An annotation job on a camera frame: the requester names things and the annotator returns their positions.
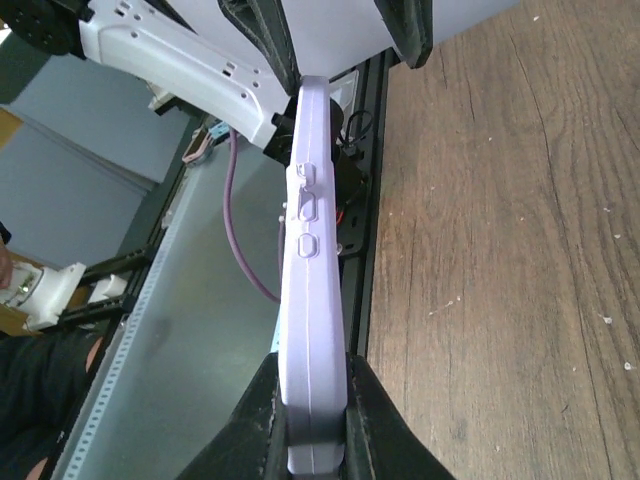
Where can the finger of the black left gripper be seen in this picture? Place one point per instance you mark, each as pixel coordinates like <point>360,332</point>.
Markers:
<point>410,24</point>
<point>264,24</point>

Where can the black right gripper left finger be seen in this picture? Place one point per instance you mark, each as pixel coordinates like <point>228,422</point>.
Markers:
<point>252,443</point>

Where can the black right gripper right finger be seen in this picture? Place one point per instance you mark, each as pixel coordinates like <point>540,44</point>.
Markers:
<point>379,443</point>

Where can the lavender phone case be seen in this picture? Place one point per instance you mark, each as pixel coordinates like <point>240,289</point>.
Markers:
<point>312,354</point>

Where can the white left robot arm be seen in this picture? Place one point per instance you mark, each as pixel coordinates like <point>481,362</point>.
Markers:
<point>245,62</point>

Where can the light blue slotted strip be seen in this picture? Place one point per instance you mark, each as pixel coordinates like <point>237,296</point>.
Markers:
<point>123,315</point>

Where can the black frame rail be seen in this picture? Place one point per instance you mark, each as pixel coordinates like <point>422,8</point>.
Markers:
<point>357,228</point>

